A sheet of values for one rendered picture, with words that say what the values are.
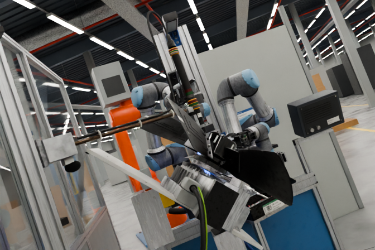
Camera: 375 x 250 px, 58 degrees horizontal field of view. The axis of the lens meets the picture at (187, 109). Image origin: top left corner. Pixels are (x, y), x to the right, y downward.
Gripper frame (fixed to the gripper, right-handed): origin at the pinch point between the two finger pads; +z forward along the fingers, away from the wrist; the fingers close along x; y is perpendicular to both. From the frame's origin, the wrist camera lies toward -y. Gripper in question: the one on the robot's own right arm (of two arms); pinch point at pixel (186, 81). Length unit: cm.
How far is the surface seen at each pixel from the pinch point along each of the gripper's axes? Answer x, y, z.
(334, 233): -59, 99, -27
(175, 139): 14.2, 21.5, 3.4
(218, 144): 1.5, 29.2, 13.3
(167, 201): 19, 49, -37
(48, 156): 58, 14, 29
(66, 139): 53, 10, 27
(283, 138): -134, 57, -160
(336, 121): -82, 44, -21
